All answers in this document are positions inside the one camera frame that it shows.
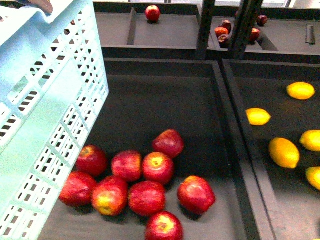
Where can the yellow lemon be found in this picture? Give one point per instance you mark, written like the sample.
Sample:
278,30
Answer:
313,176
300,90
310,140
284,153
257,116

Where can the black shelf post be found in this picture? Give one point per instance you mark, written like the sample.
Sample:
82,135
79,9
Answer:
205,23
244,22

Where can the black lemon tray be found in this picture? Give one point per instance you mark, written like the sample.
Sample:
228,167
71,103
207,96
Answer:
292,204

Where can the light blue plastic basket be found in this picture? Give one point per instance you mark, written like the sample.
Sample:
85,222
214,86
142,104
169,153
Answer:
53,85

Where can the person's hand on basket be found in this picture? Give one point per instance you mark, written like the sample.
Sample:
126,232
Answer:
44,5

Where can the red apple on back shelf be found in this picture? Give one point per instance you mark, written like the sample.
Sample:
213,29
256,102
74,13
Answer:
152,13

